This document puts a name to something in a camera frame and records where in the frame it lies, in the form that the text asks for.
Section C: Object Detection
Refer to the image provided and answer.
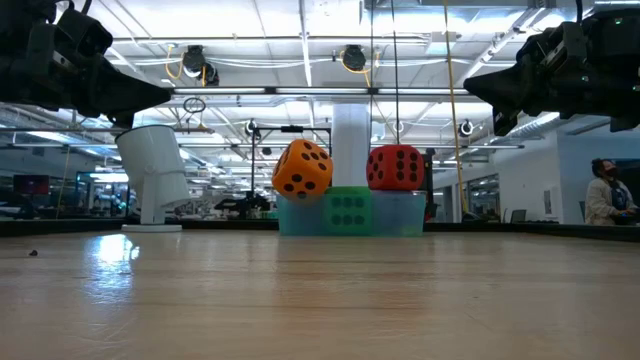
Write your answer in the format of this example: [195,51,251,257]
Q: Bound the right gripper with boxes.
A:
[463,59,617,138]

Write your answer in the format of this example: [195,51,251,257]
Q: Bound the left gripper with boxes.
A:
[0,52,173,129]

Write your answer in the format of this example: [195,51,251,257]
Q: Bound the large red foam die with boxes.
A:
[366,144,426,192]

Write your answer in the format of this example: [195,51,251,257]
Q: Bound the large orange foam die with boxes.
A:
[271,138,335,202]

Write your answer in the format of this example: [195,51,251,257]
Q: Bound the large green foam die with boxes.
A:
[322,186,374,237]

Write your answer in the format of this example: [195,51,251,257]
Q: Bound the white cylindrical lamp on stand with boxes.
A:
[114,123,193,233]

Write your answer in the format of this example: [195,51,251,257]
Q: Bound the black computer case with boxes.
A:
[423,149,437,221]

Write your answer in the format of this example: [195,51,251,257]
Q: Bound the person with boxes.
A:
[584,158,640,227]

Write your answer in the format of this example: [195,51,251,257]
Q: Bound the black monitor screen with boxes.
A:
[619,158,640,201]

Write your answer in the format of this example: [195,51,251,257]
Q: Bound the white building column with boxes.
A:
[332,102,372,188]

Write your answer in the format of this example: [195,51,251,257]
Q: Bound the teal translucent plastic bin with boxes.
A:
[277,187,428,238]

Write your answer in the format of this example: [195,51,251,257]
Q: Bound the yellow cable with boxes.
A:
[442,0,470,217]

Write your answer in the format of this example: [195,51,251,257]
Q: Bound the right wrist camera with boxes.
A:
[519,20,590,71]

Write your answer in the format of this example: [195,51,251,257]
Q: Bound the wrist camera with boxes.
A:
[27,7,114,71]
[519,20,590,71]

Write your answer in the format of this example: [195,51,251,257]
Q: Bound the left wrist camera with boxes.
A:
[27,7,114,71]

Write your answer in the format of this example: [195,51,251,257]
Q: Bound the black hanging cable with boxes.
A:
[389,0,401,146]

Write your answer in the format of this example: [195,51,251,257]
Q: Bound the black aluminium table frame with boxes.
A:
[0,217,640,243]

